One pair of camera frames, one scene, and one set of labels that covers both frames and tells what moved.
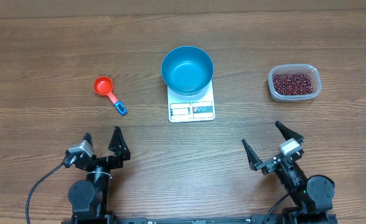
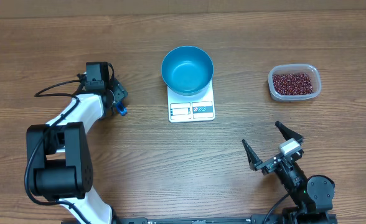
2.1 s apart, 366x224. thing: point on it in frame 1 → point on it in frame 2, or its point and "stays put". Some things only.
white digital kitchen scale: [191, 108] stays put
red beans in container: [292, 84] stays put
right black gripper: [269, 165] stays put
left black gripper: [116, 162] → [119, 90]
